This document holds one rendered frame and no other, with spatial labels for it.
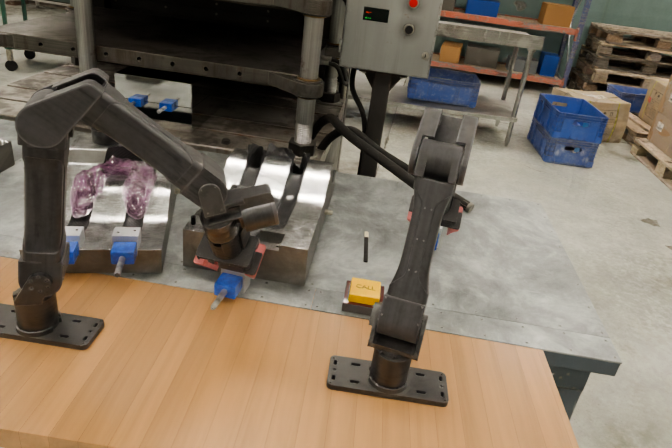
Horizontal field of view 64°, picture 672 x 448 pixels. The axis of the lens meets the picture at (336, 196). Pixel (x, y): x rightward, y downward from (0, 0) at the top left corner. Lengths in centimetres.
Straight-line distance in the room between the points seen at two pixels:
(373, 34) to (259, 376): 120
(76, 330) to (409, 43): 128
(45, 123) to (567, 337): 99
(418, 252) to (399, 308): 9
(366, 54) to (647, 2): 647
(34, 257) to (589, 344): 101
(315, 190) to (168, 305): 45
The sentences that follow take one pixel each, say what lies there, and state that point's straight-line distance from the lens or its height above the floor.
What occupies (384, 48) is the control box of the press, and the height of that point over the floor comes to 115.
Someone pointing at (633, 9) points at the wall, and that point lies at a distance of 802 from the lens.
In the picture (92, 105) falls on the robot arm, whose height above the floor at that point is 121.
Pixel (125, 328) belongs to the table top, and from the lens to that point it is 105.
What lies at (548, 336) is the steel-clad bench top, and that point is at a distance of 118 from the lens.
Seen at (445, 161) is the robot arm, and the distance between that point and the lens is 86.
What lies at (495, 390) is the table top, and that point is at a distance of 101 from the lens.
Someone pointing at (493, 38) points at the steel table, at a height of 88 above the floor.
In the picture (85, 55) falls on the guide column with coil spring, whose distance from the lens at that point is 200.
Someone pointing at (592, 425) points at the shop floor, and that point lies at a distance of 229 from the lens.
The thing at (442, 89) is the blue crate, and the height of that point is 38.
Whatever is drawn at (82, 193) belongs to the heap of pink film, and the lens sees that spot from 130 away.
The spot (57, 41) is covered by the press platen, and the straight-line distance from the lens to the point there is 210.
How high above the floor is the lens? 146
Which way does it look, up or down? 26 degrees down
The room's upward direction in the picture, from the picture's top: 7 degrees clockwise
